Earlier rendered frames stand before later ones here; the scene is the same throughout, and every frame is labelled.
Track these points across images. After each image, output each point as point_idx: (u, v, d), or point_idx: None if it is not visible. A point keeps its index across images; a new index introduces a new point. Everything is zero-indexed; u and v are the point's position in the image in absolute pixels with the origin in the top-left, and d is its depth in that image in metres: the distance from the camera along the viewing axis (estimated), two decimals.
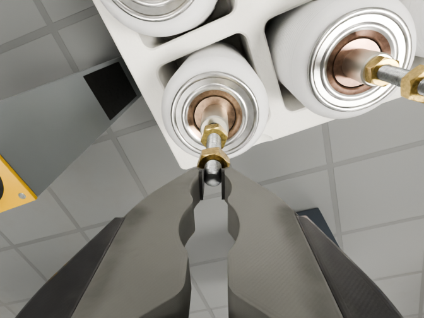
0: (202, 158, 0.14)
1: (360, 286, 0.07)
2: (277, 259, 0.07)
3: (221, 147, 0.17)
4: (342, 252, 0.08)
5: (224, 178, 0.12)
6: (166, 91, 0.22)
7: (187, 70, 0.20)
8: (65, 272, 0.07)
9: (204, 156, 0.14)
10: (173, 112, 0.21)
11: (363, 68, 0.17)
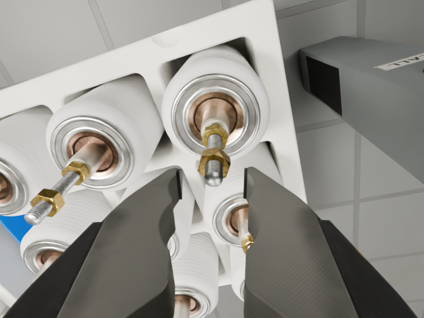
0: None
1: (383, 297, 0.06)
2: (296, 261, 0.07)
3: (212, 139, 0.17)
4: (366, 260, 0.07)
5: (247, 178, 0.12)
6: (259, 141, 0.23)
7: (236, 158, 0.24)
8: (43, 282, 0.07)
9: None
10: (255, 129, 0.22)
11: (91, 173, 0.21)
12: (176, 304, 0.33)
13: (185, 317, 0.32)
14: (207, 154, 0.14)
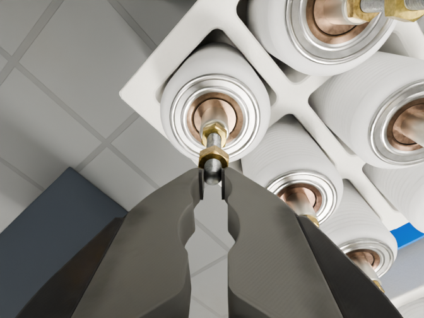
0: None
1: (360, 286, 0.07)
2: (277, 259, 0.07)
3: (217, 139, 0.17)
4: (342, 252, 0.08)
5: (224, 178, 0.12)
6: (218, 60, 0.20)
7: (248, 76, 0.20)
8: (65, 272, 0.07)
9: None
10: (203, 79, 0.19)
11: (305, 214, 0.22)
12: None
13: None
14: (220, 154, 0.14)
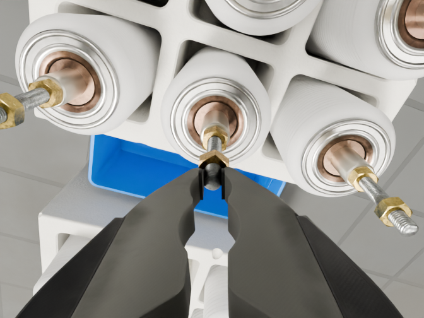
0: None
1: (360, 286, 0.07)
2: (277, 259, 0.07)
3: None
4: (342, 252, 0.08)
5: (224, 178, 0.12)
6: None
7: None
8: (65, 272, 0.07)
9: None
10: None
11: None
12: (423, 9, 0.17)
13: None
14: None
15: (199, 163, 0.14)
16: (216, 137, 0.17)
